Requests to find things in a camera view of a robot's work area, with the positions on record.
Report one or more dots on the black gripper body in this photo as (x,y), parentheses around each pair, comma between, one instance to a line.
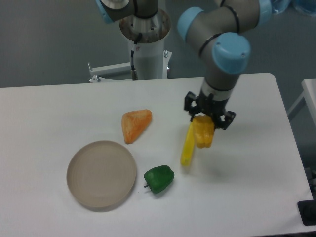
(209,106)

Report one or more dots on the white side table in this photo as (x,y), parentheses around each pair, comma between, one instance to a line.
(307,97)

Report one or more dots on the yellow bell pepper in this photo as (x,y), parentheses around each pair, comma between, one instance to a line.
(204,128)

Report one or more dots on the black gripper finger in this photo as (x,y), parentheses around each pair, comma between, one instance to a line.
(224,119)
(190,105)

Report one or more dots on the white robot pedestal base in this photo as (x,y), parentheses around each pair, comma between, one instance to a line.
(148,59)

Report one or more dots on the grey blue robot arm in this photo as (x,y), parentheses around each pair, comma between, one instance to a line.
(216,37)

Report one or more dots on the black device at table edge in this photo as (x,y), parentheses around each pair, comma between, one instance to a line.
(307,210)

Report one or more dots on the beige round plate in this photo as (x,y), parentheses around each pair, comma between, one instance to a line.
(101,175)

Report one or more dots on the green bell pepper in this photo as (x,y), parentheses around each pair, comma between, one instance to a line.
(159,178)

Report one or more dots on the blue plastic bag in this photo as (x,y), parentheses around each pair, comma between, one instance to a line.
(306,7)

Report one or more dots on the yellow corn cob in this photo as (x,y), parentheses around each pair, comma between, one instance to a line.
(188,147)

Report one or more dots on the orange triangular bread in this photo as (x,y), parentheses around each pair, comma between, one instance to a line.
(134,123)

